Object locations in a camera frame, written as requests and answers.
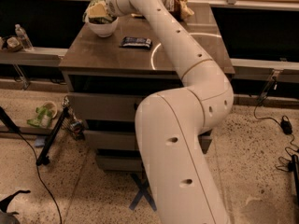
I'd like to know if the black object bottom left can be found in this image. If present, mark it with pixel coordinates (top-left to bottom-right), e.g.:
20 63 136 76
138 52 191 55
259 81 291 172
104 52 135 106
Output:
0 189 32 224

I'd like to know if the small round container on shelf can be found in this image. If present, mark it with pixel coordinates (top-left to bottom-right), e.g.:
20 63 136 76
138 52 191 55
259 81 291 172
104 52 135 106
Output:
2 36 22 52

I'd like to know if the black floor cable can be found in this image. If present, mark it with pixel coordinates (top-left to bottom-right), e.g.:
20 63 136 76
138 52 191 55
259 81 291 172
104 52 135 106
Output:
0 106 64 224

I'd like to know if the clear plastic water bottle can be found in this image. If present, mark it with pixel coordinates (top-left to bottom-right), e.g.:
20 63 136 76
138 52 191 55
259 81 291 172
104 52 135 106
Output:
15 24 34 52

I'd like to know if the white ceramic bowl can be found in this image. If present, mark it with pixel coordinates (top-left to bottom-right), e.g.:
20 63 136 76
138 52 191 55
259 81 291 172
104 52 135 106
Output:
85 18 119 37

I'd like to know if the grey drawer cabinet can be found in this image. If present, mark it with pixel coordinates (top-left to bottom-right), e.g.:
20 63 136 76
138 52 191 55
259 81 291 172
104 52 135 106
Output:
60 5 234 161

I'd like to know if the green white bag on floor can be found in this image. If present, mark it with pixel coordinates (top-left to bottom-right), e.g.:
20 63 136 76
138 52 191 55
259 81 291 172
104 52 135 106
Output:
27 101 58 128

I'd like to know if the dark blue snack bar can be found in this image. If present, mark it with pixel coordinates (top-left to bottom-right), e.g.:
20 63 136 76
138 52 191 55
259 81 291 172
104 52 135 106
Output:
120 36 152 49

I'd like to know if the brown chip bag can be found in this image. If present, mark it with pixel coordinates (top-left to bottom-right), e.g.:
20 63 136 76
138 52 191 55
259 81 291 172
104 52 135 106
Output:
130 0 195 21

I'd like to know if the green jalapeno chip bag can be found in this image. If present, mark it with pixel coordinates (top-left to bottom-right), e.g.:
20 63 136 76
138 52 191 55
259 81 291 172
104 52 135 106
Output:
82 0 116 24

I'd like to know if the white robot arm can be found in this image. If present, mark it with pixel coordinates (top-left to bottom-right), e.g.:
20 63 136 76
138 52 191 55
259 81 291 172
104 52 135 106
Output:
106 0 234 224

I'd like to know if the black tripod leg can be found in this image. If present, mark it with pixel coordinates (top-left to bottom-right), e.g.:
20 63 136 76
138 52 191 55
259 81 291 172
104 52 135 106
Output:
36 107 68 166

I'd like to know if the blue tape cross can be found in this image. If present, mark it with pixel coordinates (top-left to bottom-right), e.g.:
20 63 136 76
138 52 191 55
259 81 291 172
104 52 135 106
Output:
129 174 157 211

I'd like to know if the bottom grey drawer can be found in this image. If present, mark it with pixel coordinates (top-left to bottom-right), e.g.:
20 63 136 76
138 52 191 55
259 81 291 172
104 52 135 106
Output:
95 155 142 172

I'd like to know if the black power adapter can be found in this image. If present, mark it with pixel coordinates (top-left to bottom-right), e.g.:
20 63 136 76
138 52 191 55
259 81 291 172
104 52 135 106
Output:
280 116 292 134

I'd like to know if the top grey drawer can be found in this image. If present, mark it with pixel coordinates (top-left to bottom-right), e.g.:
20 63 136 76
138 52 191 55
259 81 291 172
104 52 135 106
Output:
67 92 143 121

